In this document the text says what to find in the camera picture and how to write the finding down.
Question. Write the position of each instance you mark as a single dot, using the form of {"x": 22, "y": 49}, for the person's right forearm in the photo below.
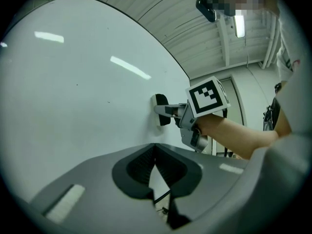
{"x": 239, "y": 135}

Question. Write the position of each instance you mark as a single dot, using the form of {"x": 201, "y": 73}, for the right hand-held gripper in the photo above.
{"x": 207, "y": 99}

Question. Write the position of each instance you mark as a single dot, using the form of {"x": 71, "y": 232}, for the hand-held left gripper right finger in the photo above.
{"x": 207, "y": 179}

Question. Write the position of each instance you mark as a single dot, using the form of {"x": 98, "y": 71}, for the person's gray printed shirt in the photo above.
{"x": 290, "y": 155}

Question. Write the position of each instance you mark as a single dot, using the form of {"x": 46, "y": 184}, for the white door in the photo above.
{"x": 231, "y": 94}

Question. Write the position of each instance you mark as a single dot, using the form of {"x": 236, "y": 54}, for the ceiling light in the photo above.
{"x": 239, "y": 25}

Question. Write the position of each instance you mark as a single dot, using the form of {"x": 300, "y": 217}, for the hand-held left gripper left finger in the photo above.
{"x": 97, "y": 191}

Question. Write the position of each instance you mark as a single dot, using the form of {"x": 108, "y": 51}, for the black whiteboard eraser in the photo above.
{"x": 162, "y": 106}

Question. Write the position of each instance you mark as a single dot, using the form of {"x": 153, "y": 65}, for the whiteboard on black stand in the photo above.
{"x": 73, "y": 94}

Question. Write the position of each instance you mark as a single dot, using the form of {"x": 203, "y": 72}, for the black head-mounted camera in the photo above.
{"x": 207, "y": 8}

